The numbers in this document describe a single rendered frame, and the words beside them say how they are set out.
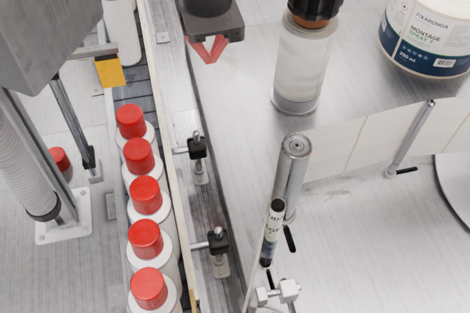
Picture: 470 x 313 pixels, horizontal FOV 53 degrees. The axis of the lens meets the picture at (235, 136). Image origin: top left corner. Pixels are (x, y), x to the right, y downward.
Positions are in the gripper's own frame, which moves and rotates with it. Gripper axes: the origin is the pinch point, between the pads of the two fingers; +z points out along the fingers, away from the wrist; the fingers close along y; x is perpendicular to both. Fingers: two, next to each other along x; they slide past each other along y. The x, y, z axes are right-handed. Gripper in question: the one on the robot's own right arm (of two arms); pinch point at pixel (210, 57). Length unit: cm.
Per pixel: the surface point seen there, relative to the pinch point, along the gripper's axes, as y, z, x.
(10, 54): -20.5, -24.1, 16.1
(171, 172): -5.6, 17.0, 8.0
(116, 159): -4.5, 12.2, 15.2
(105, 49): -0.8, -5.3, 12.7
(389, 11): 16.3, 13.0, -37.4
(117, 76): -0.4, 0.0, 12.2
